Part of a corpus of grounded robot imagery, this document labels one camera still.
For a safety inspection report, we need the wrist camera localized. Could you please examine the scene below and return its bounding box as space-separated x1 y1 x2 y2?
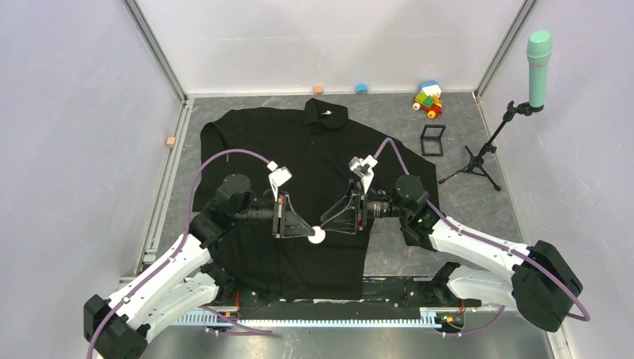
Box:
348 155 378 194
268 166 292 200

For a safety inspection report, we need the white toothed rail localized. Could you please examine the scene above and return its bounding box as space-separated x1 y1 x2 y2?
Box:
173 309 441 329

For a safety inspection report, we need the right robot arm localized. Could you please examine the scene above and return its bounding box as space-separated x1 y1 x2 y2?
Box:
321 175 583 332

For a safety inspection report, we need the blue cap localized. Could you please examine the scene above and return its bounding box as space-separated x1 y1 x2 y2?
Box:
354 83 369 95

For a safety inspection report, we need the black shirt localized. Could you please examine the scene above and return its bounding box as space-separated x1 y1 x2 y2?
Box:
193 99 439 301

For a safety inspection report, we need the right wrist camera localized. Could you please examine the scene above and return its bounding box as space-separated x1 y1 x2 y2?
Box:
348 155 378 194

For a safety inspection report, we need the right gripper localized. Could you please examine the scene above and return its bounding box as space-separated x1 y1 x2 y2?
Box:
321 179 410 234

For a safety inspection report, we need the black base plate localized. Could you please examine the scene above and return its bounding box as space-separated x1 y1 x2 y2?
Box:
210 276 482 320

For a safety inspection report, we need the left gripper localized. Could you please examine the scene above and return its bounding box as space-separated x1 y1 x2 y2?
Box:
233 191 315 238

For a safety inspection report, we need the black tripod microphone stand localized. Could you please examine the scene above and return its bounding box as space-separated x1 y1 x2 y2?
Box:
438 101 544 191

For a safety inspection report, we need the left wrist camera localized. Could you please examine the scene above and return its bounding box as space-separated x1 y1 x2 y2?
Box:
268 166 292 200

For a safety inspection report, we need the colourful toy block car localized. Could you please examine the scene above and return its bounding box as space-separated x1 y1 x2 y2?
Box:
411 81 443 119

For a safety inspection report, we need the round silver brooch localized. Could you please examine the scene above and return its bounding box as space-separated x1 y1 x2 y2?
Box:
307 226 326 245

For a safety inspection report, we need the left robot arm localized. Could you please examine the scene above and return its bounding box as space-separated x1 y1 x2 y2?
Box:
84 167 325 358

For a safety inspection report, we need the black brooch display box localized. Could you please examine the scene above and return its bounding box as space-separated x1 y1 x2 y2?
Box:
419 124 446 157

